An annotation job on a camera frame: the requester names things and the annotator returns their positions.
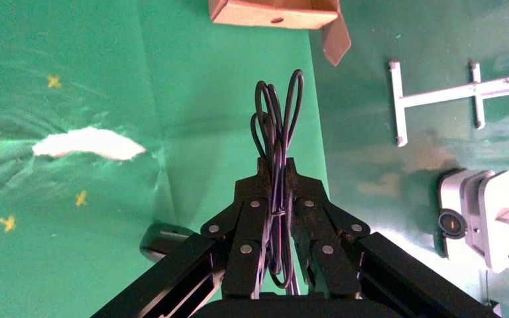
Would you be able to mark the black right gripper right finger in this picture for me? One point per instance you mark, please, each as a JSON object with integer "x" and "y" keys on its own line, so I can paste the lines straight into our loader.
{"x": 320, "y": 237}

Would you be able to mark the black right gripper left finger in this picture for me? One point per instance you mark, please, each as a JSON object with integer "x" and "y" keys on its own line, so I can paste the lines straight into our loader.
{"x": 245, "y": 237}

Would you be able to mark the open brown cardboard box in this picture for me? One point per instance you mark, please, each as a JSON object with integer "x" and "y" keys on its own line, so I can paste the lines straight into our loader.
{"x": 272, "y": 15}

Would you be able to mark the white wheeled robot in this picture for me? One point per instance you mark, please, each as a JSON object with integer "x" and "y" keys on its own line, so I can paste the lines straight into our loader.
{"x": 496, "y": 219}

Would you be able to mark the white adjustable table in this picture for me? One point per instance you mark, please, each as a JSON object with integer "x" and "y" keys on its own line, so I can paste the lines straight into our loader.
{"x": 439, "y": 94}

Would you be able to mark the green table cloth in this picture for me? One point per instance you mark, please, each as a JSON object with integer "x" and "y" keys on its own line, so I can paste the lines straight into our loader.
{"x": 105, "y": 79}

